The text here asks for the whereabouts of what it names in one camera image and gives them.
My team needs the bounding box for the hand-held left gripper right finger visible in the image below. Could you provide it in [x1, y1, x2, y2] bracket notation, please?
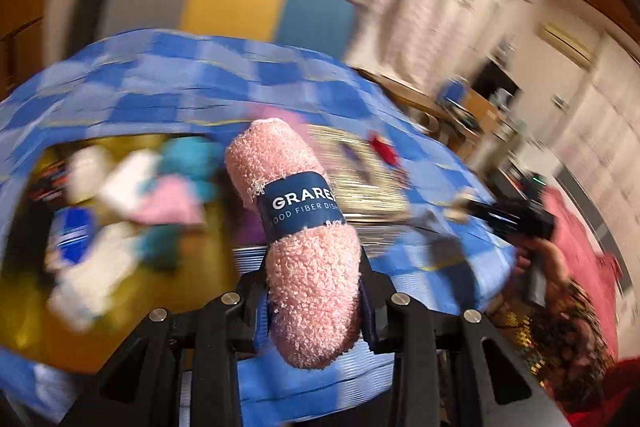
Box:
[357, 252, 571, 427]

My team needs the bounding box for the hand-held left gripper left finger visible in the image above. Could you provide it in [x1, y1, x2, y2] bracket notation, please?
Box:
[57, 272, 273, 427]

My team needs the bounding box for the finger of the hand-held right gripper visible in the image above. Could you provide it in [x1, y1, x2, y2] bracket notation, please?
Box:
[450, 192, 501, 225]

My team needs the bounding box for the pink towel blue label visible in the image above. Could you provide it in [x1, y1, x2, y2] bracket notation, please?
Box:
[224, 119, 363, 370]

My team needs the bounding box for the gold tray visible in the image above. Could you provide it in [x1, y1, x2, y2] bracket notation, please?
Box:
[0, 134, 281, 375]

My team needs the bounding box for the person's right forearm patterned sleeve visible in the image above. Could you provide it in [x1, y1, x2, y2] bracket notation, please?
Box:
[527, 279, 617, 414]

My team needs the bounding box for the pink soft cloth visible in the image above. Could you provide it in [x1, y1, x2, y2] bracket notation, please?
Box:
[132, 177, 207, 228]

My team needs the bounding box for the teal soft cloth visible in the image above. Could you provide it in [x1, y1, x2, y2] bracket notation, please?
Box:
[162, 137, 224, 198]

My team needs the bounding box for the white soft plush item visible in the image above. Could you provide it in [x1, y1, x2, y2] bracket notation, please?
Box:
[67, 147, 113, 204]

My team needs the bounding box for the person's right hand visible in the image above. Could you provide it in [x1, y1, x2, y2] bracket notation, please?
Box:
[514, 238, 572, 305]

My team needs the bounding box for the wooden desk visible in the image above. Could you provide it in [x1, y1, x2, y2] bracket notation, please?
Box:
[370, 72, 502, 148]

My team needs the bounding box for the small red object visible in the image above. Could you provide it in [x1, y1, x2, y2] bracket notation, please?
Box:
[367, 132, 402, 166]

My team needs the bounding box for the small teal cloth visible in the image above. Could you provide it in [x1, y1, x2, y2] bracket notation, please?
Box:
[137, 227, 182, 271]

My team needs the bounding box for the white rolled towel blue label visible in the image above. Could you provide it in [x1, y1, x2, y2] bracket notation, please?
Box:
[45, 207, 141, 332]

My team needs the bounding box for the white folded towel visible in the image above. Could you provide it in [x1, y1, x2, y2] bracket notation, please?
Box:
[100, 149, 162, 214]

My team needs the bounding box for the blue plaid bedsheet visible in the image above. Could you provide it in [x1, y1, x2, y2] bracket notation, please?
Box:
[0, 29, 518, 423]

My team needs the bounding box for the pack of colourful hair clips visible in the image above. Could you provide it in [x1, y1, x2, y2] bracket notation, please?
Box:
[27, 161, 68, 204]

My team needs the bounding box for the grey yellow blue striped headboard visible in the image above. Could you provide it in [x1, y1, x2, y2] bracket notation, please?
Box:
[97, 0, 358, 55]

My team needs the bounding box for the wooden wardrobe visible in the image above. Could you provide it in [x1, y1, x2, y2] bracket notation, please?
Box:
[0, 0, 71, 98]

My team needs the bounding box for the wall air conditioner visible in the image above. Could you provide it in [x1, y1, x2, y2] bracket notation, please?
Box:
[537, 23, 599, 68]

